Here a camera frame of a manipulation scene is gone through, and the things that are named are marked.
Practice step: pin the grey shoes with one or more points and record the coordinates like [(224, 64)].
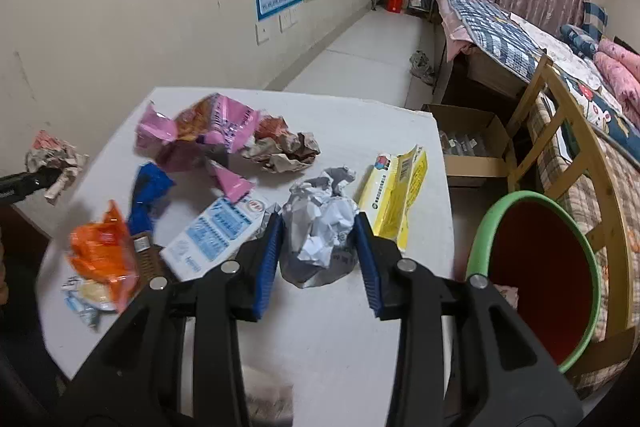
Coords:
[(422, 67)]

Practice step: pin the wooden chair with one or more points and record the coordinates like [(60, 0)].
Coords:
[(590, 157)]

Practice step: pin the white wall socket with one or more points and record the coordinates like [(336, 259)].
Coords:
[(288, 20), (262, 33)]

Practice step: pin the bed with plaid sheet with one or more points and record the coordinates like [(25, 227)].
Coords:
[(570, 187)]

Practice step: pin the orange snack bag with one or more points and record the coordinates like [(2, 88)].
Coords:
[(102, 257)]

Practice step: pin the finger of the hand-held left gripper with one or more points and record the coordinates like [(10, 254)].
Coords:
[(25, 184)]

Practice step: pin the brown paper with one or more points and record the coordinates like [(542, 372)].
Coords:
[(285, 147)]

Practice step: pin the red white paper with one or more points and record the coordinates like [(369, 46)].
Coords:
[(52, 152)]

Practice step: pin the small red bucket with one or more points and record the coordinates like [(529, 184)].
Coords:
[(394, 1)]

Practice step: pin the red bin with green rim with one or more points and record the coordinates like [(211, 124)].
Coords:
[(540, 277)]

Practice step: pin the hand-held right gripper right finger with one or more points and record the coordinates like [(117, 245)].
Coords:
[(371, 272)]

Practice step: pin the blue checkered pillow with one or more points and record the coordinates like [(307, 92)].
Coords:
[(595, 19)]

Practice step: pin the pink folded quilt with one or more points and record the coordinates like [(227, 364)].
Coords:
[(622, 72)]

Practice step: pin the cardboard box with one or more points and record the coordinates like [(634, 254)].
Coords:
[(475, 167)]

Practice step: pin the pink snack wrapper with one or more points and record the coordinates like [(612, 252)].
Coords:
[(200, 127)]

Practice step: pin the yellow snack packet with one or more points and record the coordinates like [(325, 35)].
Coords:
[(395, 192)]

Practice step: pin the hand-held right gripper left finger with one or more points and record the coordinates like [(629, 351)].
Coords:
[(265, 267)]

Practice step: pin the small white blue wrapper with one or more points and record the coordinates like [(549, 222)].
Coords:
[(85, 307)]

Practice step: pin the grey white paper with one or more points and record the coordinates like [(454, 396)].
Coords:
[(315, 227)]

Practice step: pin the white blue carton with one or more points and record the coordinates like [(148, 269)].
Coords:
[(210, 232)]

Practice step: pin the blue plaid quilt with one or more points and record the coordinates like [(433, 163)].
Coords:
[(495, 27)]

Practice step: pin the small pink wrapper piece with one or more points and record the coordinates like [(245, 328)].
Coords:
[(230, 182)]

